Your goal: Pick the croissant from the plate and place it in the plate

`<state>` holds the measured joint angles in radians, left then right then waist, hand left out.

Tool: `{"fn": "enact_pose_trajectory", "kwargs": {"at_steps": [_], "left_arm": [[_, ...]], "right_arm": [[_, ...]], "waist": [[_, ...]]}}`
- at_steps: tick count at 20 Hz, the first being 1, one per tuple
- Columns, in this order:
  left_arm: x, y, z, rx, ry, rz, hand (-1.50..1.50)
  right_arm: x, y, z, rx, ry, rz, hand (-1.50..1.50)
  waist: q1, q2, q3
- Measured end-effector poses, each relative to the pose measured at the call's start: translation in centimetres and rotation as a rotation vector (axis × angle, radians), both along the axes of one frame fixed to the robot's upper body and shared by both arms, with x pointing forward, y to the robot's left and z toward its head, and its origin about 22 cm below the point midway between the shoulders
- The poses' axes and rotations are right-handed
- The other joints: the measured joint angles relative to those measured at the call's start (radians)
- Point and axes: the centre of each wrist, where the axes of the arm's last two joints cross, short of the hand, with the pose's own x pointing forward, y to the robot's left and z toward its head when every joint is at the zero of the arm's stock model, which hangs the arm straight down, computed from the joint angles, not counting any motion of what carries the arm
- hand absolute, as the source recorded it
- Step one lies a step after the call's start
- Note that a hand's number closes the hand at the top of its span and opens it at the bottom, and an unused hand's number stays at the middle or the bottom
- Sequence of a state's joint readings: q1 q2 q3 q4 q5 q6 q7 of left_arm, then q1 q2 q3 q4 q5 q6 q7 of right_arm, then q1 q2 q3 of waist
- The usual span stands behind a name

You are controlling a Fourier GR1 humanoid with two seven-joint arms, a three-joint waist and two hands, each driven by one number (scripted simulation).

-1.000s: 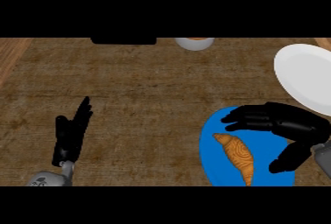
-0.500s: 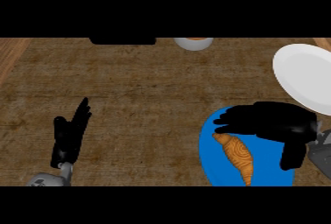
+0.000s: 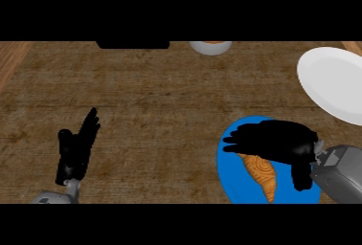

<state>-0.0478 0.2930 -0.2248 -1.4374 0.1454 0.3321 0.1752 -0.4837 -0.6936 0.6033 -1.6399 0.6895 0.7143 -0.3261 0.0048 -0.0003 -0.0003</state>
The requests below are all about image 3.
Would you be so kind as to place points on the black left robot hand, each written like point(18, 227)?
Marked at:
point(75, 150)

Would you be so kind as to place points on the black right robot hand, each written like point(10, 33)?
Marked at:
point(275, 142)

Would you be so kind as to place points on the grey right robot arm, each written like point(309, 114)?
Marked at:
point(340, 173)

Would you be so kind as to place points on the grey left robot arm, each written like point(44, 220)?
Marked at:
point(60, 194)

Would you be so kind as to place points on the orange croissant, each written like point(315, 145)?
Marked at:
point(261, 174)

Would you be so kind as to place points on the blue plate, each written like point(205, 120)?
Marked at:
point(239, 172)

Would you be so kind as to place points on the white plate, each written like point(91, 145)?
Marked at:
point(335, 83)

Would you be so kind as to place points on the white bowl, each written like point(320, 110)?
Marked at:
point(210, 48)

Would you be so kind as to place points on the black appliance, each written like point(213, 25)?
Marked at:
point(133, 44)

